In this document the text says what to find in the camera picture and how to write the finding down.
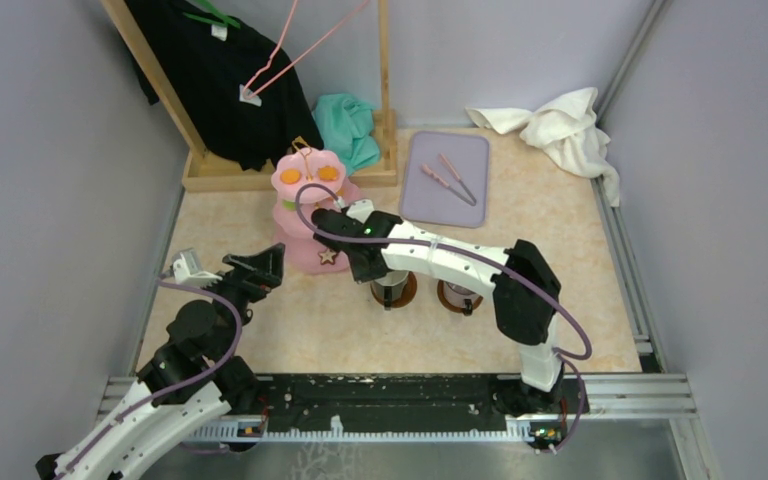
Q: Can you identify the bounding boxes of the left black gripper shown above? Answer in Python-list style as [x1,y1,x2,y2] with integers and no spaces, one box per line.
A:
[194,243,285,360]

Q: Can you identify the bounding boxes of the black cream-lined mug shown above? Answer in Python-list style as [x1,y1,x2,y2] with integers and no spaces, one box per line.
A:
[371,271,412,311]

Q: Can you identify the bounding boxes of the brown star cookie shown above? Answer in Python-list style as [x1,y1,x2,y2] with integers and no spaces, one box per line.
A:
[318,248,339,265]

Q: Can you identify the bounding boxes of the brown saucer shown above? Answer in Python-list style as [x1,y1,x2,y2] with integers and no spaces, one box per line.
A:
[436,280,486,316]
[369,271,420,311]

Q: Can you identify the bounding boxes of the lavender serving tray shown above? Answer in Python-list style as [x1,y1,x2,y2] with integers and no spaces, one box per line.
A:
[400,130,490,228]

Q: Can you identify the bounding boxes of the orange macaron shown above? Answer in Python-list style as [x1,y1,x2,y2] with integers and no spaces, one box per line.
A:
[279,168,302,185]
[317,165,340,182]

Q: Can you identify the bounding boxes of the pink three-tier cake stand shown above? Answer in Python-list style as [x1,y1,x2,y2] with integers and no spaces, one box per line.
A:
[271,137,362,275]

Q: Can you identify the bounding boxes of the orange macaron top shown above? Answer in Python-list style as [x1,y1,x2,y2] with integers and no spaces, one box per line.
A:
[317,165,340,182]

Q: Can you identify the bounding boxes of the purple mug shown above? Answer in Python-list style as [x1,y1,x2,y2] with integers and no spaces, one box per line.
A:
[442,281,478,316]

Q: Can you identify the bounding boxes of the pink-tipped metal tongs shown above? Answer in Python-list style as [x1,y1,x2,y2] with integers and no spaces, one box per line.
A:
[420,153,479,208]

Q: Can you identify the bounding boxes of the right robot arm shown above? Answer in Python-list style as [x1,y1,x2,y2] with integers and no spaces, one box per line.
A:
[305,208,563,412]

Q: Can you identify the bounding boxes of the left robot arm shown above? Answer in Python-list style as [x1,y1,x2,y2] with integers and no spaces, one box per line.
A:
[35,243,285,479]

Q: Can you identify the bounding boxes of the wooden clothes rack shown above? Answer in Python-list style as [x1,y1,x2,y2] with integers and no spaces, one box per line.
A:
[101,1,399,192]

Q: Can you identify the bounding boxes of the teal cloth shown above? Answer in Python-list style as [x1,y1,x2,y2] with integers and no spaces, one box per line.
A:
[313,93,381,175]

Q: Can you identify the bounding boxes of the black t-shirt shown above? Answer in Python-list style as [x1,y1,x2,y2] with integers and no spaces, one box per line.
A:
[127,1,324,170]

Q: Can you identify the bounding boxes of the pink clothes hanger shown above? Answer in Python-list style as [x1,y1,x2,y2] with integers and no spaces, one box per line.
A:
[239,0,371,102]

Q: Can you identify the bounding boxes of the white towel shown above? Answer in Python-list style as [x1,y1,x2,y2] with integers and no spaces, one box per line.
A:
[465,87,621,208]

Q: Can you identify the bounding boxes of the green clothes hanger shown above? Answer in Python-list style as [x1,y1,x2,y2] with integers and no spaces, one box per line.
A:
[183,0,241,29]

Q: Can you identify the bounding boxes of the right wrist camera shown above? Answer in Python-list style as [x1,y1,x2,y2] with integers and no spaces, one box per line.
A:
[342,198,375,224]

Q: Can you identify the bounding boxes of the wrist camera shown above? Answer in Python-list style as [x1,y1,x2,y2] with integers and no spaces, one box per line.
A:
[170,248,222,288]
[342,198,375,224]

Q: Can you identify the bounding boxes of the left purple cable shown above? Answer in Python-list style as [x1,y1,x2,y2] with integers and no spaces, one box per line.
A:
[52,278,245,480]

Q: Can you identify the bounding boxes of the purple cable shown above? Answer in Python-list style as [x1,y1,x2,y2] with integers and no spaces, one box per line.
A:
[52,278,245,480]
[294,183,593,455]

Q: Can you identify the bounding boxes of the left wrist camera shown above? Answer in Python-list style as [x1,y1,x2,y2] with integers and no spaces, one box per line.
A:
[170,248,222,288]

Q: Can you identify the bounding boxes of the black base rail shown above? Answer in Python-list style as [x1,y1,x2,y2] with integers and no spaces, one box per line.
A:
[95,372,697,445]

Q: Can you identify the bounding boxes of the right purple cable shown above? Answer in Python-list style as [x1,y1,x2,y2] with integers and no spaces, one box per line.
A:
[294,183,593,455]

